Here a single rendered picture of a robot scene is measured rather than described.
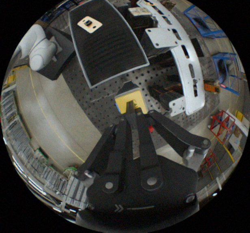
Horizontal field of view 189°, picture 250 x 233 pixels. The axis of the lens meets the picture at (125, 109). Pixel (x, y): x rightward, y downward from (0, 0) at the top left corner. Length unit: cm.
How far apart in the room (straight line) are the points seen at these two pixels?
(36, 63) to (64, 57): 32
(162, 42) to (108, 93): 54
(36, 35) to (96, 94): 70
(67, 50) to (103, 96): 51
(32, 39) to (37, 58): 15
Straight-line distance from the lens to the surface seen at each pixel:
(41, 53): 53
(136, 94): 19
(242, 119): 738
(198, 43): 56
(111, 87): 66
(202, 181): 735
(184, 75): 43
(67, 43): 74
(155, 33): 29
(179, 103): 36
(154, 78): 67
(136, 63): 19
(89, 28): 25
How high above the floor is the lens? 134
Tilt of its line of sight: 68 degrees down
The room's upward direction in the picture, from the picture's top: 176 degrees counter-clockwise
